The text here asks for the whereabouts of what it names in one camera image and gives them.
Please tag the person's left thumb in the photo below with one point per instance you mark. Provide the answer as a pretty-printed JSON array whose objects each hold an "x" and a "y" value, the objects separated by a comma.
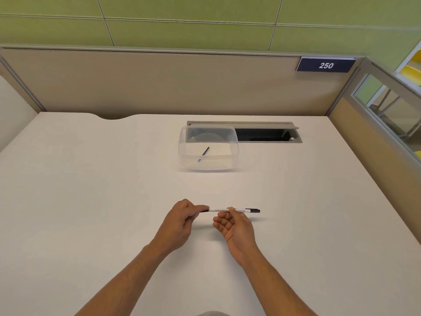
[{"x": 199, "y": 212}]

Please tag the person's right hand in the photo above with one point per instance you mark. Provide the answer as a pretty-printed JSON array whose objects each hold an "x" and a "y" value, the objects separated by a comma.
[{"x": 240, "y": 233}]

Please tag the beige desk partition panel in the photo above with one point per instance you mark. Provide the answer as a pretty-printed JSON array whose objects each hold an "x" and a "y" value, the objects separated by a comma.
[{"x": 164, "y": 82}]

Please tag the white pen with black cap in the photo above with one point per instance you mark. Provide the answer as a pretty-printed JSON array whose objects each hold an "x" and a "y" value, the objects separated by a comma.
[{"x": 218, "y": 209}]

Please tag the person's right thumb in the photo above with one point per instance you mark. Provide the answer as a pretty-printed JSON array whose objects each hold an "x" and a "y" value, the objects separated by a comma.
[{"x": 235, "y": 211}]

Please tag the beige side partition panel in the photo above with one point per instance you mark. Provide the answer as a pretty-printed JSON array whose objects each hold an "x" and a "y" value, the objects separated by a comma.
[{"x": 16, "y": 108}]

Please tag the thin black stick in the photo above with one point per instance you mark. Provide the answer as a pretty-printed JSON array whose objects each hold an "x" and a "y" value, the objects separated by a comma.
[{"x": 204, "y": 153}]

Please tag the person's grey shirt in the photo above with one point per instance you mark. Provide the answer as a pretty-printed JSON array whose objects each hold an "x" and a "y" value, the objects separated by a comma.
[{"x": 215, "y": 313}]

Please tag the beige partition with glass window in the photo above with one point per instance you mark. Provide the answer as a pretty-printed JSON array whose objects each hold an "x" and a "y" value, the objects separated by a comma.
[{"x": 368, "y": 134}]

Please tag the yellow chair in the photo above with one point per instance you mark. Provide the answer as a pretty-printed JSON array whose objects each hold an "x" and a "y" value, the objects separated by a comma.
[{"x": 411, "y": 74}]

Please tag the clear plastic container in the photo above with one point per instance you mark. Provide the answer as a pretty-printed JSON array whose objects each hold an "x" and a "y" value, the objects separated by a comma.
[{"x": 227, "y": 151}]

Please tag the person's right forearm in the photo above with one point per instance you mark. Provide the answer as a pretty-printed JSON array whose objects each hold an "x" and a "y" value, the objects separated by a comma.
[{"x": 273, "y": 283}]

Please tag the navy desk number sign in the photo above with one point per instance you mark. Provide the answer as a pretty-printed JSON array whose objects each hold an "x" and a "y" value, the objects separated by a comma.
[{"x": 325, "y": 65}]

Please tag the person's left hand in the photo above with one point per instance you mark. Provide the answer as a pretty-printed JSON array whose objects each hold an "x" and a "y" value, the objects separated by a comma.
[{"x": 172, "y": 227}]

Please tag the person's left forearm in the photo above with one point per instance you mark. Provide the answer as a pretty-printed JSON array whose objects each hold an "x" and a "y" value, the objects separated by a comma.
[{"x": 131, "y": 279}]

